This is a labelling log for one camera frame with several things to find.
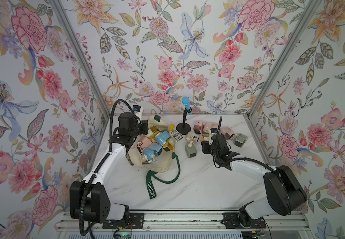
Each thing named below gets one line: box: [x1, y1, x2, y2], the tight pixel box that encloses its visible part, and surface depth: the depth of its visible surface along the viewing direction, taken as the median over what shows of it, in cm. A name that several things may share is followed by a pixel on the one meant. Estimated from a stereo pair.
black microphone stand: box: [175, 107, 192, 135], surface depth 112 cm
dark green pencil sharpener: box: [232, 132, 248, 148], surface depth 103 cm
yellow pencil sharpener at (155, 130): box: [148, 125, 162, 140], surface depth 97 cm
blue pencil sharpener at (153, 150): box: [142, 142, 163, 163], surface depth 96 cm
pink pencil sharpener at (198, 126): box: [193, 120, 204, 134], surface depth 109 cm
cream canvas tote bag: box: [128, 115, 181, 200], surface depth 88 cm
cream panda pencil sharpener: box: [185, 131, 200, 147], surface depth 105 cm
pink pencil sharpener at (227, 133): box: [220, 126, 235, 140], surface depth 106 cm
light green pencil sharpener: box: [184, 143, 198, 158], surface depth 97 cm
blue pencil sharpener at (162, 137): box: [156, 130, 171, 145], surface depth 97 cm
